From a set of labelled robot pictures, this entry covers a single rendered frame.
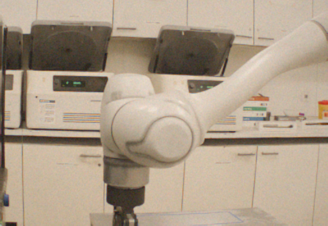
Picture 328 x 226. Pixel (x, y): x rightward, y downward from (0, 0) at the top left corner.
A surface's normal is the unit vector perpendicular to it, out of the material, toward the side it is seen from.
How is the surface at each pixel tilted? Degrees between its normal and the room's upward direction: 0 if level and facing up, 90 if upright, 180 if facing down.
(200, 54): 142
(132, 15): 90
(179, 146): 91
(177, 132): 94
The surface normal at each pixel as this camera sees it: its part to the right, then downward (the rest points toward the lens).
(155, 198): 0.20, 0.06
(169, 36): 0.09, 0.82
